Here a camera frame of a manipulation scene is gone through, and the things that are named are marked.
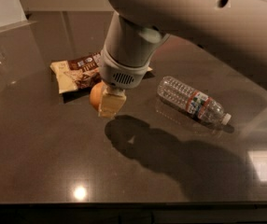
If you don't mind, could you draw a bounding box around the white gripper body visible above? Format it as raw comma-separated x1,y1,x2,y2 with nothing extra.
99,48,149,90

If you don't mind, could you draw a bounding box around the orange fruit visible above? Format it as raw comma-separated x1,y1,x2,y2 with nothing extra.
90,82,105,110

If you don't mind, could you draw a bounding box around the clear plastic water bottle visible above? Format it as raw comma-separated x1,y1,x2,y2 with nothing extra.
157,76,232,125

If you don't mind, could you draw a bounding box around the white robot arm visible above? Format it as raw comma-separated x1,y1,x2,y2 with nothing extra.
100,0,267,95

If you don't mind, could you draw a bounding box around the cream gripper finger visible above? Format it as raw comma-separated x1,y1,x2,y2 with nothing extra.
98,85,126,119

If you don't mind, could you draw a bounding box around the brown sea salt chip bag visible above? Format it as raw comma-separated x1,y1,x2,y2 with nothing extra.
49,50,153,95

